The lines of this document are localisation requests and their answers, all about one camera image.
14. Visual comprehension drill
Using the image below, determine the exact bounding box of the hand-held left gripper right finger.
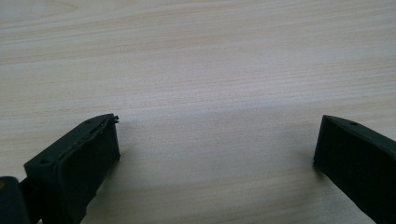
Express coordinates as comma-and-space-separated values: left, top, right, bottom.
312, 114, 396, 224

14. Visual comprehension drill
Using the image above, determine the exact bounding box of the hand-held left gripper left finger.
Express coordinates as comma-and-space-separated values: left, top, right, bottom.
23, 113, 121, 224

